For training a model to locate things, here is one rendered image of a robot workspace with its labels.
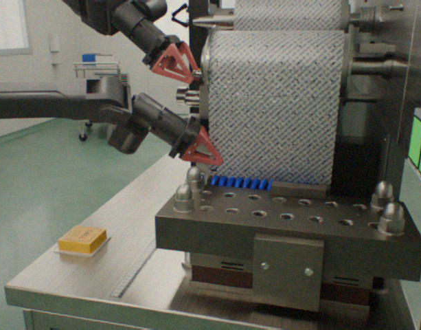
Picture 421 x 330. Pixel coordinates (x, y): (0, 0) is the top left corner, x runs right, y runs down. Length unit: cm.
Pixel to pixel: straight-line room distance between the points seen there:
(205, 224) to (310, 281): 18
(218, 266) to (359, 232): 23
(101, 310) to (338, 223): 40
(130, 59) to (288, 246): 643
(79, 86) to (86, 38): 650
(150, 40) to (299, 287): 54
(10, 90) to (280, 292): 55
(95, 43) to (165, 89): 134
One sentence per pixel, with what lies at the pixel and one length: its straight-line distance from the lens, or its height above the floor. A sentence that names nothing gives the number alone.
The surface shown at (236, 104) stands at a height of 118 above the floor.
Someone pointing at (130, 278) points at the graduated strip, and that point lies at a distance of 77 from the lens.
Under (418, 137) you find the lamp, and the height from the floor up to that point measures 119.
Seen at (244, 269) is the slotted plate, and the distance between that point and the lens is 70.
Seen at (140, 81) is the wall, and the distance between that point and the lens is 693.
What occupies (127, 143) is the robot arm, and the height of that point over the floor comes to 110.
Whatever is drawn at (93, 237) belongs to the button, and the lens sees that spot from 87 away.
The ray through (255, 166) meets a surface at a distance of 82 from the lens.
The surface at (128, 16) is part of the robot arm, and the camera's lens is 89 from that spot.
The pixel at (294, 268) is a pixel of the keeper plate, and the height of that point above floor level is 98.
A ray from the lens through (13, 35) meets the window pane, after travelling 618.
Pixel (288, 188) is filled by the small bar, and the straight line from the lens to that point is 77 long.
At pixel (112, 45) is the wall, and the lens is 707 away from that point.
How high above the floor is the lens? 131
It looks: 18 degrees down
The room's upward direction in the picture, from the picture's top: straight up
